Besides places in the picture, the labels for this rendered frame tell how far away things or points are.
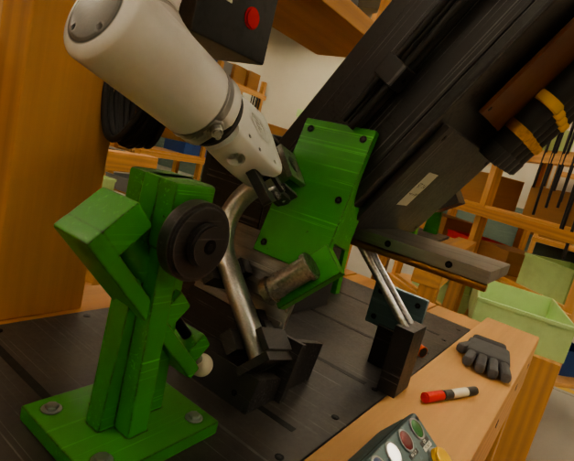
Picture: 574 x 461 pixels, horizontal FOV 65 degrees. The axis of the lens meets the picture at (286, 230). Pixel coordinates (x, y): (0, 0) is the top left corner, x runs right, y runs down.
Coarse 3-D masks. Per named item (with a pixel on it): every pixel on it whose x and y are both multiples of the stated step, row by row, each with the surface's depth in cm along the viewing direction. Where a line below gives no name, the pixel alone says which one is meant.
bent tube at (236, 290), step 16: (288, 160) 64; (288, 176) 60; (240, 192) 64; (224, 208) 65; (240, 208) 65; (224, 256) 63; (224, 272) 62; (240, 272) 62; (240, 288) 61; (240, 304) 59; (240, 320) 59; (256, 320) 59; (256, 336) 57; (256, 352) 56
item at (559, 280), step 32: (544, 160) 301; (480, 192) 377; (512, 192) 378; (544, 192) 309; (448, 224) 413; (480, 224) 360; (512, 224) 318; (544, 224) 290; (512, 256) 331; (544, 256) 313; (416, 288) 429; (544, 288) 289
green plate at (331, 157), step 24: (312, 120) 65; (312, 144) 64; (336, 144) 62; (360, 144) 60; (312, 168) 63; (336, 168) 61; (360, 168) 59; (312, 192) 62; (336, 192) 60; (288, 216) 63; (312, 216) 61; (336, 216) 59; (264, 240) 64; (288, 240) 62; (312, 240) 60; (336, 240) 63
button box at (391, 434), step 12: (408, 420) 51; (384, 432) 52; (396, 432) 48; (408, 432) 50; (372, 444) 49; (384, 444) 46; (396, 444) 47; (420, 444) 50; (432, 444) 51; (360, 456) 46; (372, 456) 43; (384, 456) 44; (408, 456) 47; (420, 456) 48
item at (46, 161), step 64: (64, 0) 60; (384, 0) 137; (0, 64) 62; (64, 64) 62; (0, 128) 62; (64, 128) 64; (0, 192) 62; (64, 192) 67; (0, 256) 63; (64, 256) 70
